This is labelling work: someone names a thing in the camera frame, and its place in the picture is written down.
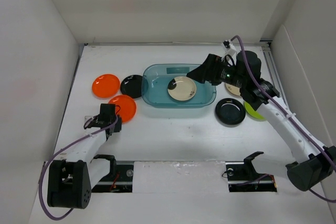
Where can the teal transparent plastic bin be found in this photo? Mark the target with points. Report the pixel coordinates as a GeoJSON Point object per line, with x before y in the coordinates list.
{"type": "Point", "coordinates": [154, 87]}

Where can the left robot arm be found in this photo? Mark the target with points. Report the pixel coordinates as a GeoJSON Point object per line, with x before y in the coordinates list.
{"type": "Point", "coordinates": [72, 178]}

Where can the aluminium rail right side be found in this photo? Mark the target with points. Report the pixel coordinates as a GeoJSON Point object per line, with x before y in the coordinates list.
{"type": "Point", "coordinates": [265, 45]}

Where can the cream plate with flowers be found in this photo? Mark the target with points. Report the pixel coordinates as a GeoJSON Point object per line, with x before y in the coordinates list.
{"type": "Point", "coordinates": [233, 90]}

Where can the lime green plate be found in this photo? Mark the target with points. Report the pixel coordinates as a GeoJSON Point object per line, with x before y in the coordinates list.
{"type": "Point", "coordinates": [254, 114]}

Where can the orange plate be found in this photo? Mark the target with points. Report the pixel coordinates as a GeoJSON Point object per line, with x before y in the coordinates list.
{"type": "Point", "coordinates": [105, 86]}
{"type": "Point", "coordinates": [127, 107]}

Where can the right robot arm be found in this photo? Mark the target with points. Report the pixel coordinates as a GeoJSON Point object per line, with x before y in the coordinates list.
{"type": "Point", "coordinates": [313, 161]}

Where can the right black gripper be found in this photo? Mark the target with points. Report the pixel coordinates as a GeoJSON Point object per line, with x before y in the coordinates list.
{"type": "Point", "coordinates": [208, 71]}

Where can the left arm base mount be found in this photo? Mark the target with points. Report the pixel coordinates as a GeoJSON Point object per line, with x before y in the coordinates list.
{"type": "Point", "coordinates": [120, 182]}

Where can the cream plate with black patch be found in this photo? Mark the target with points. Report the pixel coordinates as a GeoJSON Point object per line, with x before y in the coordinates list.
{"type": "Point", "coordinates": [181, 88]}

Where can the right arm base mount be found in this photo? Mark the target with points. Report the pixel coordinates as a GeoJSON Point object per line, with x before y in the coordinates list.
{"type": "Point", "coordinates": [243, 178]}

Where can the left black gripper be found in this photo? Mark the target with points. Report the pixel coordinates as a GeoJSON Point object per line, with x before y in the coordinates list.
{"type": "Point", "coordinates": [117, 127]}

